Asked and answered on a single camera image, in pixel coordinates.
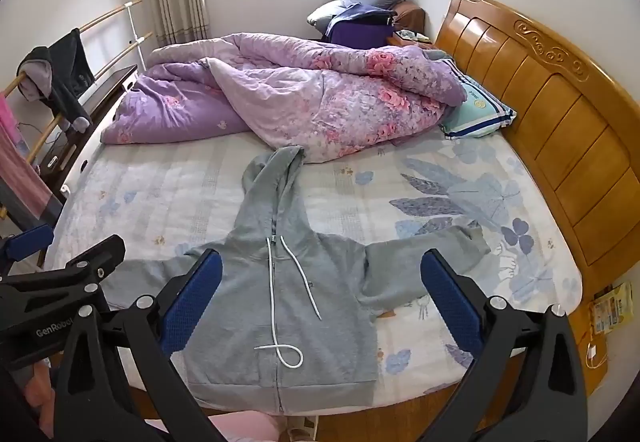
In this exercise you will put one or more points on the grey zip hoodie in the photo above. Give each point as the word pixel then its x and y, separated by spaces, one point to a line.
pixel 310 302

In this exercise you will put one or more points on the wooden clothes rack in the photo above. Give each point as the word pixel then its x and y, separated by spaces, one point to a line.
pixel 112 11

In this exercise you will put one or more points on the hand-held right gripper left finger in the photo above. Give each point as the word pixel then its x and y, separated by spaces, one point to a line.
pixel 192 304

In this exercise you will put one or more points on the dark hooded jacket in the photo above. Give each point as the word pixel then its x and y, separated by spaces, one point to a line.
pixel 70 66

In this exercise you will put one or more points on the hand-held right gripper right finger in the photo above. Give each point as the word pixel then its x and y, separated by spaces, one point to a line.
pixel 450 304

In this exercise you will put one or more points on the yellow packet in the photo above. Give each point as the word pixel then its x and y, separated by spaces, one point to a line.
pixel 612 307

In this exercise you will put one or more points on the teal striped pillow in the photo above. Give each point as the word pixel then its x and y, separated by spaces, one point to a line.
pixel 475 109

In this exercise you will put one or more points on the brown cushion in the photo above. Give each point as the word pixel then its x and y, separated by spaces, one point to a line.
pixel 410 14

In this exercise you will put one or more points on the pink towel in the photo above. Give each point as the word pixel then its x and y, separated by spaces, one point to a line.
pixel 20 171

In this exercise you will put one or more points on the bed with floral sheet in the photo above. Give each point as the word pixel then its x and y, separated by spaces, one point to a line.
pixel 175 202

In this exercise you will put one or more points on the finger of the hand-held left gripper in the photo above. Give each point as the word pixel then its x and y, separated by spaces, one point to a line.
pixel 95 259
pixel 30 241

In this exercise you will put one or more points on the person's pink trousers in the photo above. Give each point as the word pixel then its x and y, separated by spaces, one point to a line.
pixel 240 428

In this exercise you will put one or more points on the purple cloth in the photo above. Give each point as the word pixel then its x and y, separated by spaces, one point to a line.
pixel 355 29

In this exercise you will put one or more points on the purple floral quilt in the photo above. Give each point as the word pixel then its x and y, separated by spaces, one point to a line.
pixel 310 101

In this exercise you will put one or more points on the dark wooden desk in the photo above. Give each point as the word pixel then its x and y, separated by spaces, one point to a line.
pixel 107 86

